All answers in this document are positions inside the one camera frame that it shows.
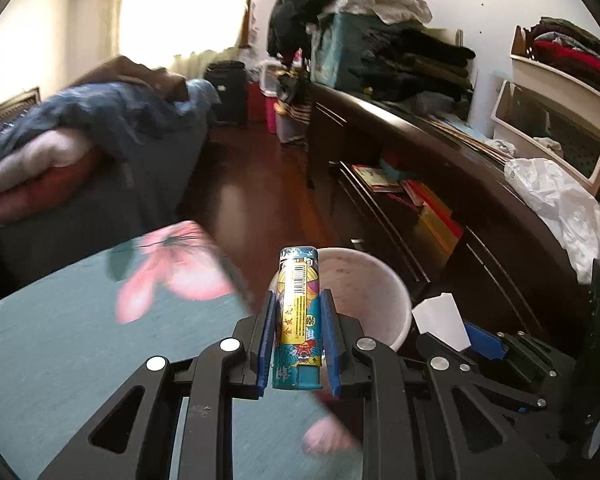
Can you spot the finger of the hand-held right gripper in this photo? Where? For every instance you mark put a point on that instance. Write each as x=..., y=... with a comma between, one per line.
x=535, y=415
x=485, y=342

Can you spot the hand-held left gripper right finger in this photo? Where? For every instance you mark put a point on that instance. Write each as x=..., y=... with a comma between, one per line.
x=331, y=350

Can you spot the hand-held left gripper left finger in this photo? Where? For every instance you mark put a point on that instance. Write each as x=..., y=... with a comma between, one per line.
x=264, y=345

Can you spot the teal colourful lighter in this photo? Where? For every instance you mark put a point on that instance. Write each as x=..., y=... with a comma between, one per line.
x=297, y=320

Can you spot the white paper piece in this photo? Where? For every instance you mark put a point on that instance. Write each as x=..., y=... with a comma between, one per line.
x=440, y=320

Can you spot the white pink-dotted waste bin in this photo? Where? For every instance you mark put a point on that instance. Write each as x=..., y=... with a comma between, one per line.
x=370, y=290

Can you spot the dark wooden dresser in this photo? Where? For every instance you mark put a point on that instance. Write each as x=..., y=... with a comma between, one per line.
x=480, y=240

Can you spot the row of books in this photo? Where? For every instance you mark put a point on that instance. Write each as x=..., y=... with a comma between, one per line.
x=420, y=200

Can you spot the white plastic bag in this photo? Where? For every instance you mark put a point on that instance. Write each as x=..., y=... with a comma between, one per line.
x=555, y=195

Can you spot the teal floral tablecloth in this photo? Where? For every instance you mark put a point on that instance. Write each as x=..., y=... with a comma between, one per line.
x=80, y=335

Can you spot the grey bed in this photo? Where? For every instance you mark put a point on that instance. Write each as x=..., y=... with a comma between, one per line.
x=145, y=175

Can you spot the white storage box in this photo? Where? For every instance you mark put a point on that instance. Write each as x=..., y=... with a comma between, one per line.
x=290, y=130

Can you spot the white shelf unit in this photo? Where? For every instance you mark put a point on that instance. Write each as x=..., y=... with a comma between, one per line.
x=545, y=110

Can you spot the red storage box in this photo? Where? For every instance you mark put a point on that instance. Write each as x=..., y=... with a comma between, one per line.
x=256, y=102

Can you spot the dark striped cloth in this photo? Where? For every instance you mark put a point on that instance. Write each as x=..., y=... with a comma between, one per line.
x=295, y=97

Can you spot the black suitcase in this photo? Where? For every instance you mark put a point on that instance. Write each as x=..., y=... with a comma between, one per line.
x=226, y=92

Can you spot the white plastic container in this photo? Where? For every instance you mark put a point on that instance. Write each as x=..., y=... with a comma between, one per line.
x=268, y=77

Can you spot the blue floral duvet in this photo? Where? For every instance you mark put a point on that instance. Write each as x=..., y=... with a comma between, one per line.
x=105, y=110

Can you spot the stack of dark folded clothes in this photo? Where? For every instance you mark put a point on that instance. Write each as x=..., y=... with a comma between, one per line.
x=415, y=65

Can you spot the pink white quilt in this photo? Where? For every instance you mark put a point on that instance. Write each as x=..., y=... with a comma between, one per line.
x=35, y=170

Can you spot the brown blanket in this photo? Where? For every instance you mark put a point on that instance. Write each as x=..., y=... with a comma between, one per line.
x=140, y=75

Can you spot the teal storage box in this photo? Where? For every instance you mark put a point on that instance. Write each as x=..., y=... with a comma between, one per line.
x=340, y=50

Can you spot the red folded clothes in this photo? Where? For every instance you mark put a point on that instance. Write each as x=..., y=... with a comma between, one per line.
x=575, y=55

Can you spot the black jacket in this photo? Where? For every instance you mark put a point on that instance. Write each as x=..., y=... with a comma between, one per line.
x=295, y=15

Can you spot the white curtain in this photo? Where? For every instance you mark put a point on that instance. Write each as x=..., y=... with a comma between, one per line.
x=180, y=10

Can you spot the dark wooden headboard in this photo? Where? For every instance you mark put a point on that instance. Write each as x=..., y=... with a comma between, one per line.
x=10, y=110

